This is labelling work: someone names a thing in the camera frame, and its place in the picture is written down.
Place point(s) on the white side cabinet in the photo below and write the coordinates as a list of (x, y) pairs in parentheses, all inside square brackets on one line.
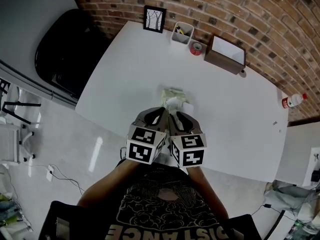
[(312, 159)]

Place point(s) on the black folding chair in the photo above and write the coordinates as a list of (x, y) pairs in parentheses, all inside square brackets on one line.
[(67, 54)]

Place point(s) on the white power strip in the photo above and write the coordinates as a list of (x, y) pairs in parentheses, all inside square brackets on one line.
[(50, 172)]

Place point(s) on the grey partition panel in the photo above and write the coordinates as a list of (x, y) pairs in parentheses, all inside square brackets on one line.
[(30, 21)]

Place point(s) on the white cloth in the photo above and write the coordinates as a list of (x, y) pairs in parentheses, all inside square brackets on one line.
[(173, 103)]

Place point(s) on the clear red-label water bottle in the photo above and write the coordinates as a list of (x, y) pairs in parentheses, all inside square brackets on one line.
[(292, 101)]

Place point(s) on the white desk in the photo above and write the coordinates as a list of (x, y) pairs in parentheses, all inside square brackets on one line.
[(225, 104)]

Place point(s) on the white marker pen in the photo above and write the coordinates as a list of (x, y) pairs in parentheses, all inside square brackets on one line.
[(178, 29)]

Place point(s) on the white pen holder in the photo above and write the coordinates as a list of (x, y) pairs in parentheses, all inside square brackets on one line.
[(181, 40)]

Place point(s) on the person's right forearm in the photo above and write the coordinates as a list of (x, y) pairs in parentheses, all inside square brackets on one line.
[(207, 191)]

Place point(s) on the grey bag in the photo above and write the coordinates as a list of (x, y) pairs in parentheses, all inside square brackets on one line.
[(287, 196)]

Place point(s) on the red tape roll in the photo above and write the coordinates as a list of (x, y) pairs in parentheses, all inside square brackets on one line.
[(195, 49)]

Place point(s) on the grey chair with black legs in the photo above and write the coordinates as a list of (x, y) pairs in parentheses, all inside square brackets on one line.
[(15, 101)]

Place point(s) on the person's left forearm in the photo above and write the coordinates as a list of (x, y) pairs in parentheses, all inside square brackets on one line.
[(107, 184)]

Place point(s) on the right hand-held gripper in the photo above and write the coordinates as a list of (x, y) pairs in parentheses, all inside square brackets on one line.
[(192, 156)]

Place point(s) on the yellow pen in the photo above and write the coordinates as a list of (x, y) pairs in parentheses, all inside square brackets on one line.
[(183, 32)]

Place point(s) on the black picture frame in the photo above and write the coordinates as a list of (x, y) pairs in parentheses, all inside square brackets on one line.
[(154, 19)]

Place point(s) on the black printed t-shirt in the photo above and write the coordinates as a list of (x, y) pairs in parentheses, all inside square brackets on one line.
[(160, 214)]

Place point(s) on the left hand-held gripper camera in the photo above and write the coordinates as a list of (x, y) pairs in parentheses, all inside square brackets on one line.
[(138, 124)]

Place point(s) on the small metal screw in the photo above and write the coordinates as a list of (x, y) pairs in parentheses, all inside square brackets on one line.
[(275, 122)]

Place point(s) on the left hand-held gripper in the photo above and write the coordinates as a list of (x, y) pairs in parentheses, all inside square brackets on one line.
[(138, 151)]

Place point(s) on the black power adapter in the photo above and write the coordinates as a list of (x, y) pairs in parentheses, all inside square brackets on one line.
[(267, 205)]

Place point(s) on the brown wooden box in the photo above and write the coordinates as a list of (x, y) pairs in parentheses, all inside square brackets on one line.
[(222, 62)]

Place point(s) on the white rolling chair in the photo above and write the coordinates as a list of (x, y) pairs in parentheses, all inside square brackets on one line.
[(11, 141)]

